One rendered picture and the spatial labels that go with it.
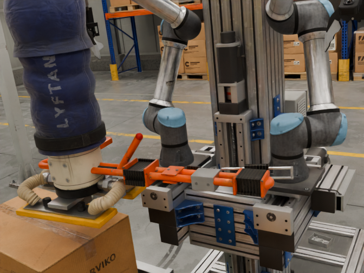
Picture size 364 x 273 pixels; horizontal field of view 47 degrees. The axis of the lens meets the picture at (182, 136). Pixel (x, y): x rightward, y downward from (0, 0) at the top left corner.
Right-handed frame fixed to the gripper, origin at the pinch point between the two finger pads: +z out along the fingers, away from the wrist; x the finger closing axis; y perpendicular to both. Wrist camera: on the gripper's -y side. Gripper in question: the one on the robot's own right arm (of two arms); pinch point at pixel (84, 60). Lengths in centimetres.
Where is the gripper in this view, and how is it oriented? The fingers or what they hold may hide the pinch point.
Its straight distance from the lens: 172.8
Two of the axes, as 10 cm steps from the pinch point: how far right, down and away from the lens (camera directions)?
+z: 1.1, 9.5, 3.1
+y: 5.1, -3.2, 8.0
